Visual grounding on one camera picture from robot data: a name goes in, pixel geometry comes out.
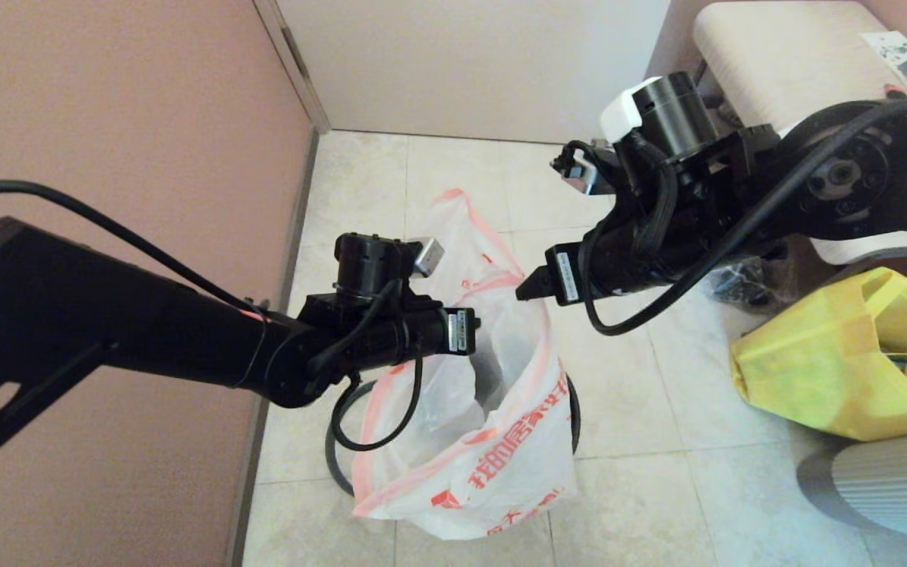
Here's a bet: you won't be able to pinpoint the grey bin retaining ring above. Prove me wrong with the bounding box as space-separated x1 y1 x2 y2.
325 382 368 497

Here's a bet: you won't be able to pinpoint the yellow tote bag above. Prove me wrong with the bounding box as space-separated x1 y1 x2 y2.
727 268 907 443

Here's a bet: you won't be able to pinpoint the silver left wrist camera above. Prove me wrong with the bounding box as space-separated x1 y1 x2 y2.
414 239 445 276

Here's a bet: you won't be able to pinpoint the black round trash bin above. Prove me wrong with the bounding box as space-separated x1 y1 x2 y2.
564 374 583 455

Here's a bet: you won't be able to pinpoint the white door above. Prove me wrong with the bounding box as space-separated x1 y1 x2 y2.
276 0 671 146

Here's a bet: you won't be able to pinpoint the grey ribbed round object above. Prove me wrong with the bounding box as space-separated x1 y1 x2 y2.
796 428 907 540

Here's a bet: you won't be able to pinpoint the beige bench with black legs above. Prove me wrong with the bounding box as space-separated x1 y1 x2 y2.
694 2 907 265

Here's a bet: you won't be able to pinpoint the clear plastic bag dark contents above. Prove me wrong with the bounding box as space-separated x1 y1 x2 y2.
705 260 785 308

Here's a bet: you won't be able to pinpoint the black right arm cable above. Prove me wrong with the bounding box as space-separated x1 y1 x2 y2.
579 98 907 337

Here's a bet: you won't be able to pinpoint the white door frame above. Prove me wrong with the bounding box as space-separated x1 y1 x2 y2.
253 0 334 135

